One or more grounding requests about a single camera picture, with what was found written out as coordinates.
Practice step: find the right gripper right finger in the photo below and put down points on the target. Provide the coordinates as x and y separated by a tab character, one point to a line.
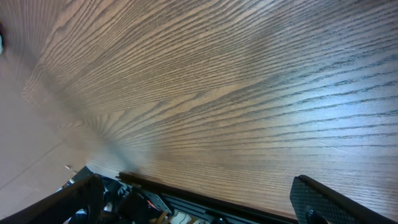
314	202

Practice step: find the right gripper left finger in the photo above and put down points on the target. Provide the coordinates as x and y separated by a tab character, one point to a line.
59	207

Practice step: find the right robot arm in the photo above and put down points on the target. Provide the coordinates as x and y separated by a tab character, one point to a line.
124	204

